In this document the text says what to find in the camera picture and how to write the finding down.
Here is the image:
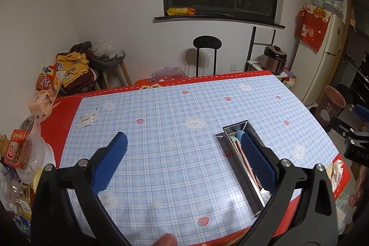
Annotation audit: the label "white plastic bag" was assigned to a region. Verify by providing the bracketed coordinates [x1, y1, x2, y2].
[336, 193, 355, 235]

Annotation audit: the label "white paper card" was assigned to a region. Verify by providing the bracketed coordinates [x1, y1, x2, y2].
[78, 108, 100, 128]

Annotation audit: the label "clear glass jar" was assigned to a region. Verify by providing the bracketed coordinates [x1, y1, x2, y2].
[0, 174, 27, 207]

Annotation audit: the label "red printed cloth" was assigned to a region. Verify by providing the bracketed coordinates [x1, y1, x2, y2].
[295, 3, 331, 53]

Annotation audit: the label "red food packet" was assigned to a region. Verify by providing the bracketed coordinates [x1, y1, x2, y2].
[4, 130, 33, 169]

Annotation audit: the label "yellow packet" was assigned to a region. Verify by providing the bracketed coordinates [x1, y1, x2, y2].
[167, 7, 196, 16]

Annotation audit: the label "brown trash bin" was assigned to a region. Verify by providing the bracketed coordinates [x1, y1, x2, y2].
[316, 85, 347, 127]

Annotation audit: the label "cream fridge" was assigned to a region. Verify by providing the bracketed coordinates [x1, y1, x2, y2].
[291, 4, 345, 107]

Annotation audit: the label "clear plastic bags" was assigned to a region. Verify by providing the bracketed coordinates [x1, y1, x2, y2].
[92, 41, 123, 60]

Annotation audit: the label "pink chopstick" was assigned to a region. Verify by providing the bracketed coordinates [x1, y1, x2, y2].
[237, 142, 261, 192]

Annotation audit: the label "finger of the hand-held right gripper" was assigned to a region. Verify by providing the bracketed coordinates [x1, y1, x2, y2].
[354, 104, 369, 120]
[330, 116, 356, 139]

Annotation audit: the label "blue plaid table mat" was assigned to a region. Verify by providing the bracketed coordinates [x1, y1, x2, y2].
[59, 74, 339, 245]

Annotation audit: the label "person's right hand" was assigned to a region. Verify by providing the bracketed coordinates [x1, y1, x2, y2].
[348, 174, 364, 207]

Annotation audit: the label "glass bowls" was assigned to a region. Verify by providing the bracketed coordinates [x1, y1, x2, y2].
[310, 0, 344, 19]

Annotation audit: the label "person's left hand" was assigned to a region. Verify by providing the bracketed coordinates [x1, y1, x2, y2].
[150, 234, 178, 246]

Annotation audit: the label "pale snack bag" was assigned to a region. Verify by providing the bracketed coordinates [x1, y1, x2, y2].
[28, 87, 56, 123]

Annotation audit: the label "rice cooker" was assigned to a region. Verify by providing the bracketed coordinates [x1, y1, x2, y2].
[261, 45, 288, 76]

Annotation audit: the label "black round stool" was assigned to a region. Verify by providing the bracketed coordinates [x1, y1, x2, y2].
[193, 36, 222, 77]

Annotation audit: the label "stainless steel utensil container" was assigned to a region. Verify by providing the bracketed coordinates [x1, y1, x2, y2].
[216, 119, 267, 219]

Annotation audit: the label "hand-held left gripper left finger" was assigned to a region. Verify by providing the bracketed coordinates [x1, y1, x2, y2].
[30, 132, 136, 246]

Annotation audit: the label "pink plastic lid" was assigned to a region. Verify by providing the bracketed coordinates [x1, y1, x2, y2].
[151, 67, 188, 83]

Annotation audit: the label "grey stool wooden legs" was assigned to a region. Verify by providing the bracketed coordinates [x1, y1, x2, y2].
[89, 49, 134, 91]

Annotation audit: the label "black metal rack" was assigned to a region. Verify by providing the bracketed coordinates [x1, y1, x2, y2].
[247, 26, 276, 71]

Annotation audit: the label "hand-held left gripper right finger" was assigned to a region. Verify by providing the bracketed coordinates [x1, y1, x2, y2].
[240, 131, 338, 246]

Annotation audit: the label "clear plastic container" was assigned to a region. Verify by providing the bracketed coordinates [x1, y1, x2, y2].
[17, 133, 56, 184]

